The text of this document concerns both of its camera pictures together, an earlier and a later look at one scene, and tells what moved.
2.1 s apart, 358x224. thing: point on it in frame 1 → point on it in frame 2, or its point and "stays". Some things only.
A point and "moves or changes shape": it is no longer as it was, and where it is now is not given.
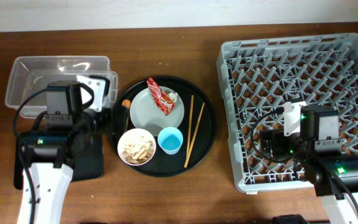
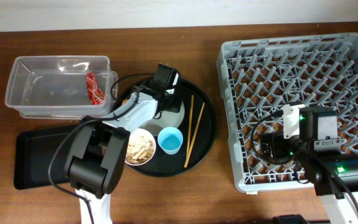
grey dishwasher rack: x=257 y=76 stays
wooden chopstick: x=189 y=129 stays
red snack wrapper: x=161 y=100 moves or changes shape
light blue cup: x=170 y=139 stays
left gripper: x=107 y=115 → x=176 y=104
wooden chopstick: x=193 y=141 stays
